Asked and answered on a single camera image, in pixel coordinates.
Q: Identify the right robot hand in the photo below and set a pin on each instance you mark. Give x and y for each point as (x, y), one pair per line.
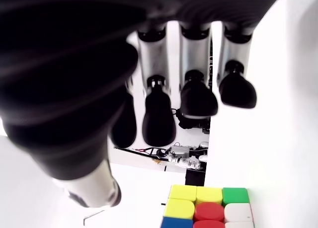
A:
(62, 76)

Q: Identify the multicoloured Rubik's cube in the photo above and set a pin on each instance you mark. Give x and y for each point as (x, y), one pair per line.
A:
(181, 208)

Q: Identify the thin black bar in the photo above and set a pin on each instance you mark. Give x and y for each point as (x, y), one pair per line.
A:
(139, 152)

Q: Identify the black tangled equipment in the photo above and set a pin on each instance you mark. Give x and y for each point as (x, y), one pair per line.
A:
(191, 123)

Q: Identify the black box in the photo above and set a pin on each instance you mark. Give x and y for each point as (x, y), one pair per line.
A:
(195, 177)

